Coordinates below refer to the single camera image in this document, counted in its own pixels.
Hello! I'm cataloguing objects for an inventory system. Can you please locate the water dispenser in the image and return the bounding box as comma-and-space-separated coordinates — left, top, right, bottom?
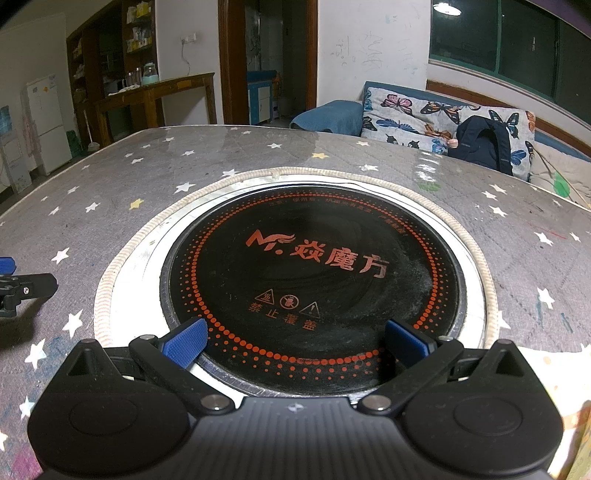
0, 105, 33, 195

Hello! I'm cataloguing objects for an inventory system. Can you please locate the blue and white cabinet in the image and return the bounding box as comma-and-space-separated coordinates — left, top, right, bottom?
247, 69, 278, 125

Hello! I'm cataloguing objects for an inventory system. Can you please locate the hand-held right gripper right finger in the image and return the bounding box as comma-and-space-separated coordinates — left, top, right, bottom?
358, 318, 525, 416

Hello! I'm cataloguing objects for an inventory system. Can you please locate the blue sofa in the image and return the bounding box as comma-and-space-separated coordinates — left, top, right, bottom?
362, 80, 591, 208

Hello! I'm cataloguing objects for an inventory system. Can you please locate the butterfly-printed cushion cover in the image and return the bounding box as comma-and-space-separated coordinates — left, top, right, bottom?
360, 88, 537, 182

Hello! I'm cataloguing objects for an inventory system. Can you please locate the dark wooden shelf cabinet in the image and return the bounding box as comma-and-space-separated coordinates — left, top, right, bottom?
67, 0, 160, 149

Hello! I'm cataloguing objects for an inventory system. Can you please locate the green-framed window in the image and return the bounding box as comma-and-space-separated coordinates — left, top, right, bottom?
428, 0, 591, 105

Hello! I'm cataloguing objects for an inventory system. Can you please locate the wooden side table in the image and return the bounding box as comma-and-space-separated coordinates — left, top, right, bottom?
95, 72, 218, 147

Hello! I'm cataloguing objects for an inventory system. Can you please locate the dark wooden door frame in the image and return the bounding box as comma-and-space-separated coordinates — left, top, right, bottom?
218, 0, 319, 126

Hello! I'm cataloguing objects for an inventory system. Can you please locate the black backpack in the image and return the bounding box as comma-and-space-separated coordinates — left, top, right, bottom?
455, 115, 516, 176

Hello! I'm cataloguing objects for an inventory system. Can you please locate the grey star-printed table cover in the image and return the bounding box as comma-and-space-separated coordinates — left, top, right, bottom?
0, 124, 591, 480

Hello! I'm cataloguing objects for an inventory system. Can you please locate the white fridge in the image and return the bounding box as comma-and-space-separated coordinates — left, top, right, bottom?
21, 76, 73, 176

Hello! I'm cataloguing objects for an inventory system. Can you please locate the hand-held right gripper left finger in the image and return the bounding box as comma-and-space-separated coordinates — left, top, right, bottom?
65, 318, 236, 415

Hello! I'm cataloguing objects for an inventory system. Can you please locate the blue blanket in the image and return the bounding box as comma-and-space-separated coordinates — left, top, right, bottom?
290, 100, 365, 136

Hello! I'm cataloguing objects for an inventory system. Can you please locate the pale patterned garment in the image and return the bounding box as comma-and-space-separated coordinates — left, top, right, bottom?
516, 345, 591, 480

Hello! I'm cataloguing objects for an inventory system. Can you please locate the mop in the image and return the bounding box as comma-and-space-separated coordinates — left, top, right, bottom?
83, 108, 100, 153

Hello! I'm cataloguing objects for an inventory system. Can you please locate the black round heater plate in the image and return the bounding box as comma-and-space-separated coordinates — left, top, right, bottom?
111, 178, 485, 398

